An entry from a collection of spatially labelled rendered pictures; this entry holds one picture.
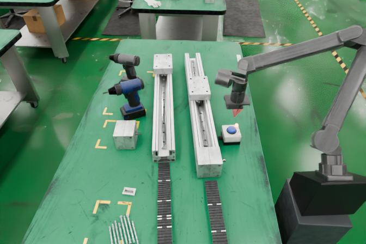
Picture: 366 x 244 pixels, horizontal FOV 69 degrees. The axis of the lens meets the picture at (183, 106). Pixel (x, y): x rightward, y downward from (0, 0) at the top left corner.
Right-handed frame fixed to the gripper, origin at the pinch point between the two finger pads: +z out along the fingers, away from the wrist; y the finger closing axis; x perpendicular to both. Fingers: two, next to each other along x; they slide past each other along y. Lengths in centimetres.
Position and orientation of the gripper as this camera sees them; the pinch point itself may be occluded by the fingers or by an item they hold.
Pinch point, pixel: (234, 114)
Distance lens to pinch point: 120.7
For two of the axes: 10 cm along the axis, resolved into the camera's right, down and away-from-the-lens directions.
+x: 0.5, 6.6, -7.5
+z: 0.0, 7.5, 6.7
